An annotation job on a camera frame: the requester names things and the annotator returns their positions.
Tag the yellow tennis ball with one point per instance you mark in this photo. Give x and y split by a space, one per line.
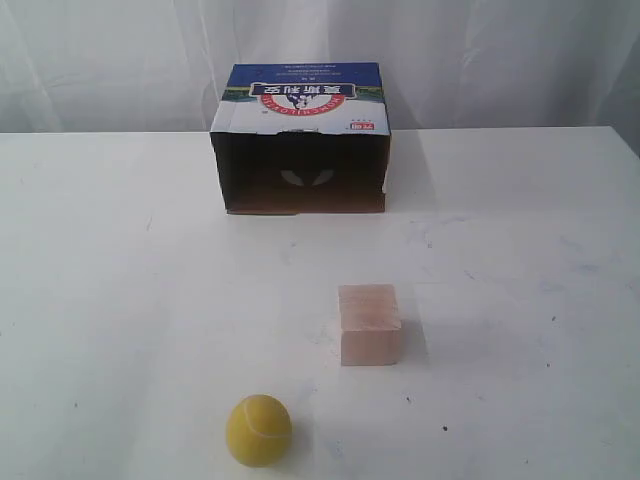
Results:
259 430

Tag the pink wooden block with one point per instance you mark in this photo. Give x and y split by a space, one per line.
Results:
371 329

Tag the open cardboard milk box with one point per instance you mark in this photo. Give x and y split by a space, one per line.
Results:
302 138

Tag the white backdrop curtain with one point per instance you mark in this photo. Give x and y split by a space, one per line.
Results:
162 65

